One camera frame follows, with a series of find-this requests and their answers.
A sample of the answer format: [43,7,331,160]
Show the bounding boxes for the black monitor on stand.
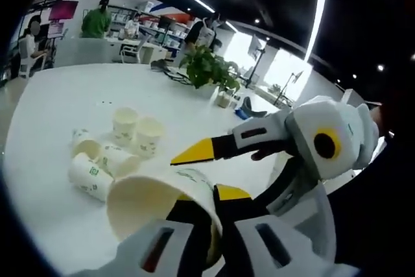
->
[246,35,268,85]

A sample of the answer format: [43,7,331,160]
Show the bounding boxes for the blue tissue box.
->
[235,96,268,119]

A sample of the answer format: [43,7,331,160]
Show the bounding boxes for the person's dark clothing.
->
[324,101,415,277]

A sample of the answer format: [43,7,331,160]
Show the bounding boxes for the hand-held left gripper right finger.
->
[212,184,327,277]

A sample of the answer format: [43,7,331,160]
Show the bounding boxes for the pink wall screen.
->
[47,0,79,21]

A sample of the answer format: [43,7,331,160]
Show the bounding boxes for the pile of paper cups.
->
[67,107,165,202]

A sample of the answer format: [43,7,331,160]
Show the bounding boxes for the green print paper cup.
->
[106,168,225,267]

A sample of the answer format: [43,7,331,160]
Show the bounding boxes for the grey partition panel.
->
[53,37,108,69]

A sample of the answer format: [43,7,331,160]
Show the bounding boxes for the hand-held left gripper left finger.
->
[115,194,215,277]

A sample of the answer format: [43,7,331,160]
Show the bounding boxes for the potted green plant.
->
[178,44,241,109]

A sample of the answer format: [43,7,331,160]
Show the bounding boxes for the white mesh office chair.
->
[119,35,154,64]

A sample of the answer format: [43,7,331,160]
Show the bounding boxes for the grey office chair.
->
[254,156,337,258]

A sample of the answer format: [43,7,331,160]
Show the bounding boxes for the white table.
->
[2,62,356,277]

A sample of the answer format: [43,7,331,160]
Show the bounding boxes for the storage shelves with boxes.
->
[108,3,195,51]

